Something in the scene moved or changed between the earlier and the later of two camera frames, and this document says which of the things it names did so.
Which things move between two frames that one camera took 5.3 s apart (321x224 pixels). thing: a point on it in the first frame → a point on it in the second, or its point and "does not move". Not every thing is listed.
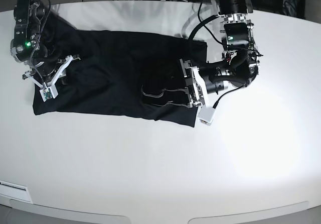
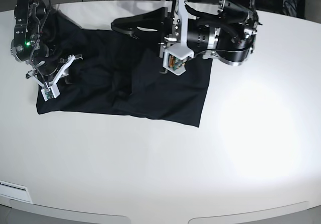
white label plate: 15,191 does not move
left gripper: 65,62 does not move
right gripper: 195,87 → 188,36
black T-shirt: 123,71 does not move
